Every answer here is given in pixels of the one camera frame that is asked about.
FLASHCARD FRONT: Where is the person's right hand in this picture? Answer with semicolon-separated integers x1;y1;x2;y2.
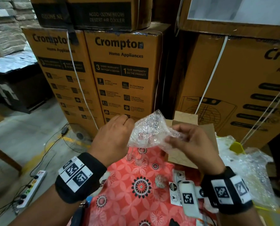
165;122;226;176

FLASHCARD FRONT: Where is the black-white fragile sticker sheet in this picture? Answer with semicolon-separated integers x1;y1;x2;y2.
168;169;187;207

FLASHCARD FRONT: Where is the black wristband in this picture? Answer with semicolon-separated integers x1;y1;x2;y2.
200;166;254;216
54;152;108;204

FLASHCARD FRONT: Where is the yellow plastic bin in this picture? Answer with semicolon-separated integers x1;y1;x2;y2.
230;141;246;154

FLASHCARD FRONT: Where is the white power strip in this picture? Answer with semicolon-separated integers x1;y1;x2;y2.
15;170;47;209

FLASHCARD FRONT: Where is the tape dispenser with tape roll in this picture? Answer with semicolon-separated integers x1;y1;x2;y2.
69;200;90;226

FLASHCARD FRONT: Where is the pile of white papers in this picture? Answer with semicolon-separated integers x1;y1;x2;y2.
0;49;37;73

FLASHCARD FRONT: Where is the brown plastic chair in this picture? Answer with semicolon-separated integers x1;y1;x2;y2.
0;144;23;175

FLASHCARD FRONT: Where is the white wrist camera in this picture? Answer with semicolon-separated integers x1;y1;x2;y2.
99;171;110;187
179;180;203;218

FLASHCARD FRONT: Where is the small cardboard box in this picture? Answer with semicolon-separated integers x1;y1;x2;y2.
165;110;220;170

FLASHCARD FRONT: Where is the orange floral tablecloth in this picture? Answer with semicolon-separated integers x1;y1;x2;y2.
67;146;221;226

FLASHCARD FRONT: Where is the stack of Crompton cartons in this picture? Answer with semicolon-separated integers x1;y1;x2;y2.
21;0;280;149

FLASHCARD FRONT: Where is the wire-guard floor fan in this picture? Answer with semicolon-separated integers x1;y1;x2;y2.
62;122;94;153

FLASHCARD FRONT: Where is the bubble wrap bundle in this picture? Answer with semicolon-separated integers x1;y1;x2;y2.
215;135;278;212

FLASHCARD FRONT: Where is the person's left hand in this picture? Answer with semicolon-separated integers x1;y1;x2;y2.
88;114;136;169

